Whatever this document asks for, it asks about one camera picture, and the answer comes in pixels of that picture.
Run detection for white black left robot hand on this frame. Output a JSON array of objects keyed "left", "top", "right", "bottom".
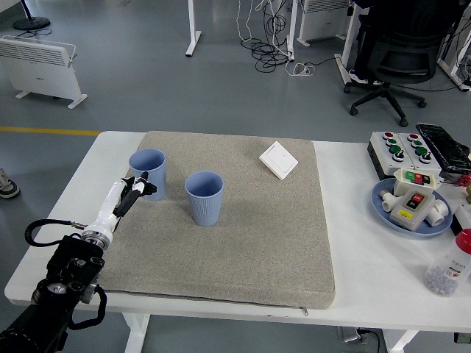
[{"left": 87, "top": 171, "right": 158, "bottom": 235}]

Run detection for blue ribbed plastic cup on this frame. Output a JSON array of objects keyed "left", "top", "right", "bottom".
[
  {"left": 184, "top": 171, "right": 225, "bottom": 227},
  {"left": 128, "top": 148, "right": 168, "bottom": 202}
]

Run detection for white push-button control box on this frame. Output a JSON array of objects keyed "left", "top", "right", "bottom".
[
  {"left": 398, "top": 132, "right": 442, "bottom": 177},
  {"left": 366, "top": 131, "right": 420, "bottom": 182}
]

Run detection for person's shoe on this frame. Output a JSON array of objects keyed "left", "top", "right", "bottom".
[{"left": 0, "top": 168, "right": 21, "bottom": 199}]

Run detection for grey-brown fabric mat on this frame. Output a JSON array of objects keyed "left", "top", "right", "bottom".
[{"left": 81, "top": 130, "right": 336, "bottom": 310}]

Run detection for white panel heater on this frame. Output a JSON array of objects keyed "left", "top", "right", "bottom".
[
  {"left": 0, "top": 35, "right": 88, "bottom": 109},
  {"left": 296, "top": 0, "right": 354, "bottom": 46}
]

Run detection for white desk leg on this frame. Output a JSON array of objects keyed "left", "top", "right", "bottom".
[
  {"left": 184, "top": 0, "right": 202, "bottom": 58},
  {"left": 333, "top": 0, "right": 364, "bottom": 88},
  {"left": 285, "top": 0, "right": 298, "bottom": 63}
]

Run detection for black fan stand base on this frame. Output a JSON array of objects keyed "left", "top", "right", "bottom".
[{"left": 13, "top": 0, "right": 52, "bottom": 30}]

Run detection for white table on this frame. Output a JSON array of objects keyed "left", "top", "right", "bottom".
[{"left": 4, "top": 130, "right": 471, "bottom": 353}]

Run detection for grey power strip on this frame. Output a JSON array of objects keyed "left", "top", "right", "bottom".
[{"left": 336, "top": 325, "right": 380, "bottom": 346}]

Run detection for blue round plate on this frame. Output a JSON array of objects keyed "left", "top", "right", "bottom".
[{"left": 370, "top": 178, "right": 454, "bottom": 240}]

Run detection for white pipe fitting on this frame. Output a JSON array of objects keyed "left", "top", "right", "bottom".
[
  {"left": 426, "top": 198, "right": 452, "bottom": 228},
  {"left": 379, "top": 189, "right": 399, "bottom": 213}
]

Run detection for person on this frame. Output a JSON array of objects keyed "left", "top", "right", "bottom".
[{"left": 348, "top": 0, "right": 459, "bottom": 86}]

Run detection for black office chair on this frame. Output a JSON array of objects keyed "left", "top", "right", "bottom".
[{"left": 343, "top": 10, "right": 453, "bottom": 128}]

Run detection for black plastic-wrapped tray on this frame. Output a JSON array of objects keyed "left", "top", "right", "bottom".
[{"left": 415, "top": 122, "right": 471, "bottom": 173}]

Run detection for clear jar red lid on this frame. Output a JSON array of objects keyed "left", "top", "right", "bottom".
[{"left": 422, "top": 228, "right": 471, "bottom": 298}]

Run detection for white small box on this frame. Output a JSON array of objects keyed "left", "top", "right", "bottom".
[{"left": 449, "top": 204, "right": 471, "bottom": 236}]

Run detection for white wall switch plate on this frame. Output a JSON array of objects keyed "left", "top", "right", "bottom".
[{"left": 258, "top": 140, "right": 299, "bottom": 181}]

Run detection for black floor cable bundle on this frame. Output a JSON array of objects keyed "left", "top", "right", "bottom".
[{"left": 251, "top": 0, "right": 295, "bottom": 73}]

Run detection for white hanging cable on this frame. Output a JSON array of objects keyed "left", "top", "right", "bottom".
[{"left": 235, "top": 0, "right": 266, "bottom": 43}]

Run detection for white floor cable coil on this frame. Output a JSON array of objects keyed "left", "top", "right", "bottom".
[{"left": 285, "top": 61, "right": 316, "bottom": 78}]

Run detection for white switch box green red buttons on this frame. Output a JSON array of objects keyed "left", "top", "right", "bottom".
[{"left": 392, "top": 168, "right": 444, "bottom": 199}]

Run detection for grey switch box red button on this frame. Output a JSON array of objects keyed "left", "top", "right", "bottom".
[{"left": 389, "top": 188, "right": 437, "bottom": 233}]

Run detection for white desk frame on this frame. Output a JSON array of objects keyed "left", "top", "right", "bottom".
[{"left": 436, "top": 21, "right": 471, "bottom": 93}]

